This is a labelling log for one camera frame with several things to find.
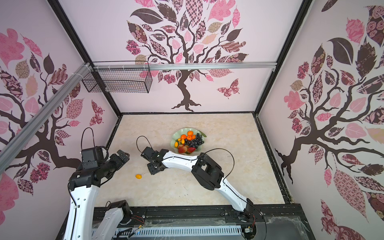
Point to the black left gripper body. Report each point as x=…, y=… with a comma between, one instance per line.
x=113, y=164

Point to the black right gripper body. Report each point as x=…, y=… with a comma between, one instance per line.
x=153, y=168

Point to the green scalloped fruit bowl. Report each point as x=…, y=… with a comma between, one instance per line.
x=178, y=134

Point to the dark grape bunch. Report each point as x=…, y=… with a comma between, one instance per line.
x=198, y=141

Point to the large red strawberry front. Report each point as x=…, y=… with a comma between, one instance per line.
x=191, y=150

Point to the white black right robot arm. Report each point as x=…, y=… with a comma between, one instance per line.
x=206, y=171

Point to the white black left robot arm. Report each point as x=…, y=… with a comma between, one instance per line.
x=84, y=186

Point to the white vented strip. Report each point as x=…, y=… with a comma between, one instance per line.
x=180, y=233

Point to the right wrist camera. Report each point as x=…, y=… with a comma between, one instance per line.
x=150, y=154

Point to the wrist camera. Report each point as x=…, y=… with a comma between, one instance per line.
x=150, y=154
x=92, y=158

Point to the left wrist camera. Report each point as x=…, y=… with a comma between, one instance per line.
x=92, y=158

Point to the black wire basket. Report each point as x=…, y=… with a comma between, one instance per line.
x=119, y=77

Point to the aluminium rail left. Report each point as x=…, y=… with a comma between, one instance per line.
x=11, y=150

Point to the aluminium rail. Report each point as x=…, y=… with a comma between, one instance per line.
x=11, y=150
x=200, y=66

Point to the aluminium rail back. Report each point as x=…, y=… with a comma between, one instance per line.
x=200, y=66

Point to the black base frame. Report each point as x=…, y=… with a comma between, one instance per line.
x=270, y=222

